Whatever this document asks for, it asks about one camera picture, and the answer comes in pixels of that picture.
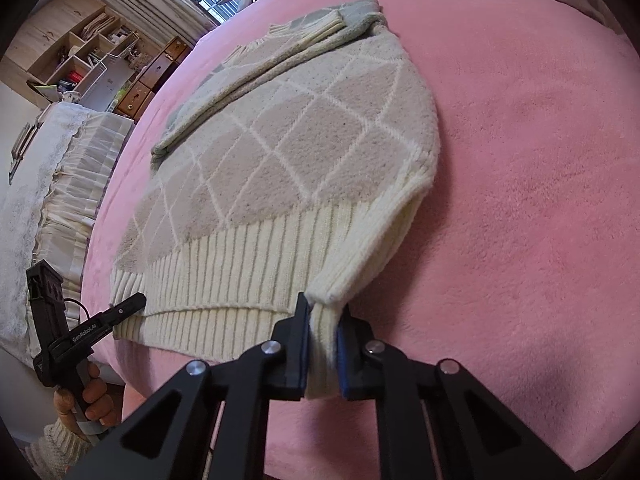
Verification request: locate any beige curtain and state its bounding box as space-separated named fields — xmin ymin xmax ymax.
xmin=75 ymin=0 xmax=221 ymax=48

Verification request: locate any black cable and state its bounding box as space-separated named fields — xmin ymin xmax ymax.
xmin=60 ymin=299 xmax=87 ymax=322

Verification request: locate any pink bed blanket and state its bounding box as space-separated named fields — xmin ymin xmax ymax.
xmin=82 ymin=0 xmax=640 ymax=480

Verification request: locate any diamond pattern knit sweater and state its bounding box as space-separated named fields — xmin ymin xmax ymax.
xmin=109 ymin=0 xmax=441 ymax=401

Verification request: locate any wooden desk with drawers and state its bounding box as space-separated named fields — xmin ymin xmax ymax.
xmin=112 ymin=35 xmax=193 ymax=123

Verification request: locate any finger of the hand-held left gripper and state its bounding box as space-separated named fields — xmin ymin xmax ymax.
xmin=106 ymin=293 xmax=148 ymax=325

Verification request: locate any wooden bookshelf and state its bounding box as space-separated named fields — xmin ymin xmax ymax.
xmin=2 ymin=0 xmax=146 ymax=111

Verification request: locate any person's left hand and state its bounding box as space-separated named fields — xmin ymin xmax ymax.
xmin=52 ymin=360 xmax=123 ymax=428

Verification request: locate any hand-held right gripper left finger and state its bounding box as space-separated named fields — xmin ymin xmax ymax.
xmin=65 ymin=292 xmax=313 ymax=480

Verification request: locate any person's left forearm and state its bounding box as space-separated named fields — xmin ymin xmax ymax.
xmin=22 ymin=410 xmax=108 ymax=476

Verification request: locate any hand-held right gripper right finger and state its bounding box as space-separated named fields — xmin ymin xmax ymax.
xmin=336 ymin=307 xmax=636 ymax=480

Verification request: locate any lace covered furniture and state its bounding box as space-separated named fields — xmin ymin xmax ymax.
xmin=0 ymin=102 xmax=136 ymax=366

